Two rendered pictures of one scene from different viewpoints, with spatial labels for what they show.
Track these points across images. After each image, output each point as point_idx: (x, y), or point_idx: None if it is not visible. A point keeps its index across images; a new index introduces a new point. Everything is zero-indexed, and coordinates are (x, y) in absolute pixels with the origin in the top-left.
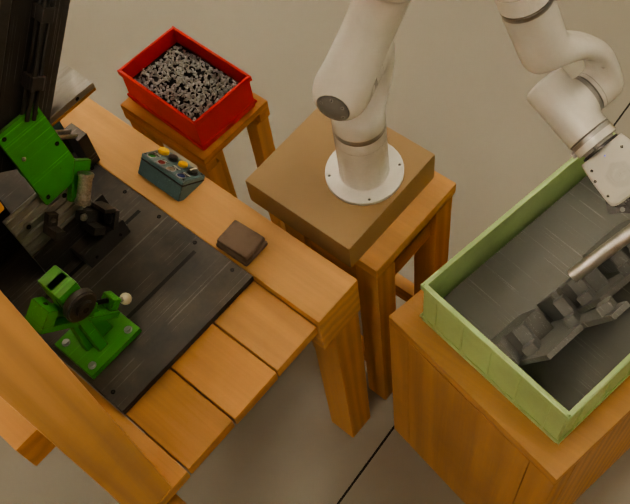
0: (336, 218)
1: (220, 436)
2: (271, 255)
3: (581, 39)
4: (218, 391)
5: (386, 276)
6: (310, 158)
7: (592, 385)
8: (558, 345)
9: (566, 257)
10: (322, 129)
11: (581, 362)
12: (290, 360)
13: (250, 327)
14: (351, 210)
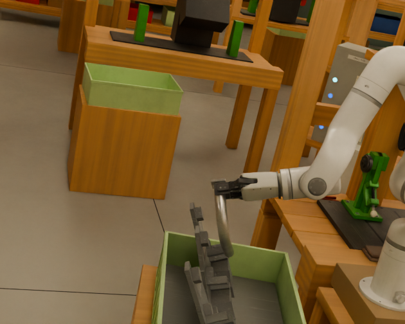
0: (362, 271)
1: (279, 210)
2: (361, 258)
3: (336, 134)
4: (301, 218)
5: (316, 313)
6: None
7: (166, 283)
8: (200, 225)
9: None
10: None
11: (182, 290)
12: (295, 239)
13: (325, 238)
14: (362, 276)
